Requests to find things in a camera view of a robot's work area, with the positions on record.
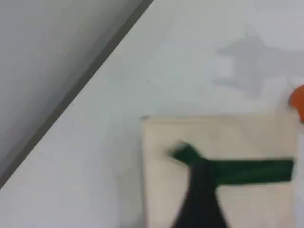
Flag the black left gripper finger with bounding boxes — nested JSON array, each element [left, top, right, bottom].
[[171, 163, 231, 228]]

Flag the white canvas bag green handles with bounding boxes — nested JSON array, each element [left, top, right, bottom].
[[141, 114, 299, 228]]

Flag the orange tangerine with stem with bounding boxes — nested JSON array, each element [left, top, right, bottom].
[[288, 84, 304, 123]]

